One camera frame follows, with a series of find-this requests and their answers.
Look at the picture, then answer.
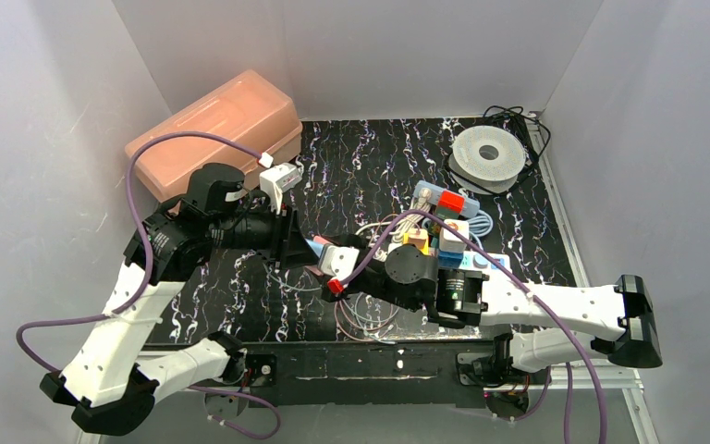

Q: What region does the yellow cube socket adapter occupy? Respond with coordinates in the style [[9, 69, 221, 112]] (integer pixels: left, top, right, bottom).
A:
[[402, 228, 431, 255]]

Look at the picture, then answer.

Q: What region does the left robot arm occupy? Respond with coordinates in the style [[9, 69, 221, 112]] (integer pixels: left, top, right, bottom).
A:
[[40, 163, 318, 436]]

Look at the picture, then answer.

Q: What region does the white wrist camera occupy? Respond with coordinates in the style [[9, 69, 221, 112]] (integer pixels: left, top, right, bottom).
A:
[[317, 243, 360, 280], [259, 163, 301, 215]]

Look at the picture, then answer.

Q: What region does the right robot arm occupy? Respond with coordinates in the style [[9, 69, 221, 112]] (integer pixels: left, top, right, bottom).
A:
[[318, 243, 663, 377]]

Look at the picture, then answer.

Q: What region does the black cable behind reel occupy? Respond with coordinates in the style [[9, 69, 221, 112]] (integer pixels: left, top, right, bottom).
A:
[[482, 105, 552, 185]]

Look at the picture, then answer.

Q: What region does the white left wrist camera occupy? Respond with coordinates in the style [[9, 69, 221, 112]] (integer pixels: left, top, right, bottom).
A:
[[259, 163, 301, 215]]

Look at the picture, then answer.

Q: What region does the pink translucent storage box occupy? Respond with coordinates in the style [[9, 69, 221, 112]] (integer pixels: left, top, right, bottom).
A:
[[124, 68, 304, 204]]

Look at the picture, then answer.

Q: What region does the red cube plug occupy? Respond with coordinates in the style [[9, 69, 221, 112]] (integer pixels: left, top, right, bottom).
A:
[[436, 191, 466, 214]]

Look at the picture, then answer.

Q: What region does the light blue charger plug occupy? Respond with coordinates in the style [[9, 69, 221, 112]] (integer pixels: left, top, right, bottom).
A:
[[306, 239, 328, 257]]

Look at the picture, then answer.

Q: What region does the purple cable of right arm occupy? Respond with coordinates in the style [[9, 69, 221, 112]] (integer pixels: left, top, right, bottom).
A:
[[337, 209, 608, 444]]

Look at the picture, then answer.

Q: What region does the light blue power strip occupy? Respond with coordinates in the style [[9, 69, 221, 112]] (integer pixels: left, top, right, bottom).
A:
[[412, 180, 480, 219]]

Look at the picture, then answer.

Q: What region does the blue cube adapter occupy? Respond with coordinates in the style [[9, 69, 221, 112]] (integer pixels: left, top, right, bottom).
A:
[[437, 250, 465, 269]]

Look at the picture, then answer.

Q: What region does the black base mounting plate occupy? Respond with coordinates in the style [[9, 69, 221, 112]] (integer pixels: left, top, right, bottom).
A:
[[235, 339, 496, 407]]

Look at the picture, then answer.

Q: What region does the mint green thin cable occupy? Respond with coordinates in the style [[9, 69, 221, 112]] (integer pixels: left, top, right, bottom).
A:
[[263, 263, 393, 335]]

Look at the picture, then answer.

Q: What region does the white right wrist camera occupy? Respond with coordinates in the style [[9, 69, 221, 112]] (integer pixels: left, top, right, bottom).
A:
[[317, 243, 360, 280]]

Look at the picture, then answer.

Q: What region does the pink thin cable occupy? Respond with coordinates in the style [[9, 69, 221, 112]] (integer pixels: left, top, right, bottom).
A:
[[333, 293, 402, 344]]

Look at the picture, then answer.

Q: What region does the dark green cube adapter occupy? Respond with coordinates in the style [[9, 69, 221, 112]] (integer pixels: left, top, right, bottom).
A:
[[430, 206, 459, 236]]

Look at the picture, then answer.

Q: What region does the white LED strip reel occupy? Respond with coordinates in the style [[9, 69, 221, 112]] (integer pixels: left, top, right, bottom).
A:
[[448, 125, 527, 195]]

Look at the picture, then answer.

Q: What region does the white cube adapter orange logo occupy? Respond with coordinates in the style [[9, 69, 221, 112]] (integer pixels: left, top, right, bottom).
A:
[[438, 218, 470, 253]]

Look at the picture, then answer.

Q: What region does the large white power strip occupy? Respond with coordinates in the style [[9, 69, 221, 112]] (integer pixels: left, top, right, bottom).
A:
[[432, 250, 512, 274]]

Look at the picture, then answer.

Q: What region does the white bundled power cord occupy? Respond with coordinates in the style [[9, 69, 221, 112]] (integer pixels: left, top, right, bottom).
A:
[[354, 190, 433, 246]]

